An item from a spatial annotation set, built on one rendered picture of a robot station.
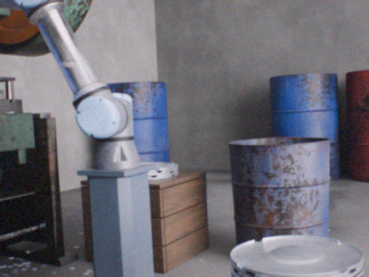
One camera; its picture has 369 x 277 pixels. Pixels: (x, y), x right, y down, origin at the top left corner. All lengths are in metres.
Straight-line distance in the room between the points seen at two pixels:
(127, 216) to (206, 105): 3.64
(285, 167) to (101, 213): 0.71
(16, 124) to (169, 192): 0.66
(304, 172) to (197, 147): 3.34
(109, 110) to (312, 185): 0.88
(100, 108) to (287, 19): 3.59
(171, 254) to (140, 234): 0.40
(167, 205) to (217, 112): 3.20
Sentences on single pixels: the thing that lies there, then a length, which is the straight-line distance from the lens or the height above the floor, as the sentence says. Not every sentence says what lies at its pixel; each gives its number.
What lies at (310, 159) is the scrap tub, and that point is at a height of 0.42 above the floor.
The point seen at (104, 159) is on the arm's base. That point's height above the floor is 0.48.
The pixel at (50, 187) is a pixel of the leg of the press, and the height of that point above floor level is 0.33.
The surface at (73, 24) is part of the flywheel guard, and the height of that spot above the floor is 1.03.
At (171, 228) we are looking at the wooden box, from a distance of 1.88.
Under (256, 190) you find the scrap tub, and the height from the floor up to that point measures 0.30.
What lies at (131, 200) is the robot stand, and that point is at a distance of 1.47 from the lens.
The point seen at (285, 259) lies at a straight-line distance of 1.05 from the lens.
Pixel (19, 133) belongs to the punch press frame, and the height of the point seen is 0.56.
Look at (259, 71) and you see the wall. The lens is 4.80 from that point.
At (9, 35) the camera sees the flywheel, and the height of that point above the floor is 1.01.
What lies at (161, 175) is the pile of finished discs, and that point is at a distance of 1.94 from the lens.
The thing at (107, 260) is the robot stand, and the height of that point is 0.17.
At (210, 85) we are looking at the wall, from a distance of 5.02.
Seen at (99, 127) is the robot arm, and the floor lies 0.58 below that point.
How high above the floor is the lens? 0.62
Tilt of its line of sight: 3 degrees down
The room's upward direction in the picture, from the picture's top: 3 degrees counter-clockwise
